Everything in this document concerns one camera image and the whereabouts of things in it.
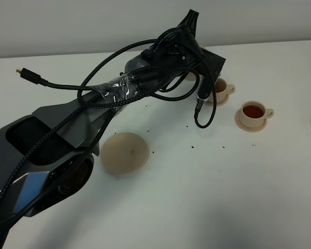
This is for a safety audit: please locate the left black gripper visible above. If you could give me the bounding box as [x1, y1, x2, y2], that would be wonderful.
[150, 9, 203, 70]

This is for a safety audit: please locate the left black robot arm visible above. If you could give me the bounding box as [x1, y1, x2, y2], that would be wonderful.
[0, 10, 204, 224]

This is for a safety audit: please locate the tan teapot saucer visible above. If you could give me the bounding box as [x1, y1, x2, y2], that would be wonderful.
[100, 132, 149, 175]

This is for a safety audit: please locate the far tan teacup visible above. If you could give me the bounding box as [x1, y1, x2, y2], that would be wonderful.
[215, 78, 235, 96]

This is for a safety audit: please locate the tan teacup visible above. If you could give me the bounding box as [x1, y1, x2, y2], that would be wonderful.
[241, 101, 274, 120]
[215, 78, 235, 96]

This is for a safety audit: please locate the far tan saucer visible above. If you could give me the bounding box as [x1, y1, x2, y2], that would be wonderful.
[204, 93, 229, 106]

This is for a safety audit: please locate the near tan saucer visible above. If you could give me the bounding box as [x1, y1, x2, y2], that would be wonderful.
[234, 109, 267, 132]

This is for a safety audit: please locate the near tan teacup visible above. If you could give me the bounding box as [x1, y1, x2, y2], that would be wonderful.
[241, 101, 274, 120]

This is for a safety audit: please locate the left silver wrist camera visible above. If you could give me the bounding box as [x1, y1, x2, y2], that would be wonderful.
[194, 49, 227, 99]

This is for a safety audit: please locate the left braided camera cable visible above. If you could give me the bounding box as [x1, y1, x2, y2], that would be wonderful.
[0, 27, 218, 229]

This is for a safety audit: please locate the loose black plug cable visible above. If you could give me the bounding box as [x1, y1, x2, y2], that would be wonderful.
[16, 67, 205, 129]

